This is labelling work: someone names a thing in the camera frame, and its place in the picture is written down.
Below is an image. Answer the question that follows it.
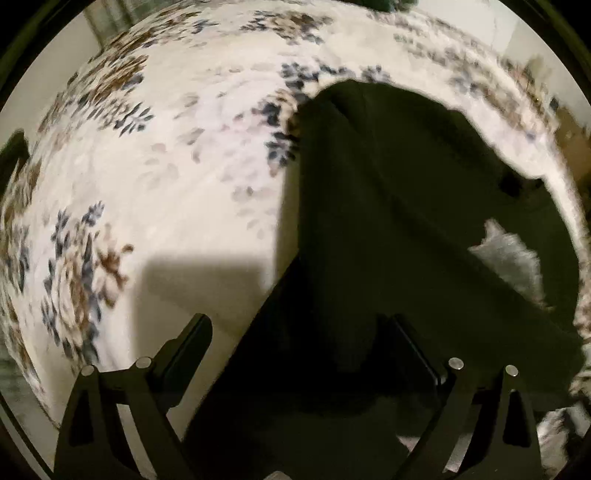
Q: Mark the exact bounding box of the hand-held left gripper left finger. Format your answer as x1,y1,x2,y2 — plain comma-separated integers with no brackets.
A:
54,313,214,480

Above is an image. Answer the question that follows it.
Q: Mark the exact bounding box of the dark small garment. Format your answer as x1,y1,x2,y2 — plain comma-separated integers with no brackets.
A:
182,78,586,480

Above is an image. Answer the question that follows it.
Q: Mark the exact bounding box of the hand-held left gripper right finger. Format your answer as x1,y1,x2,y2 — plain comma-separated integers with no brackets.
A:
379,315,542,480

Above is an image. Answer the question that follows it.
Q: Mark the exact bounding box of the floral fleece blanket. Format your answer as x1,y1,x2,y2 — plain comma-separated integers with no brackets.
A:
0,0,591,480

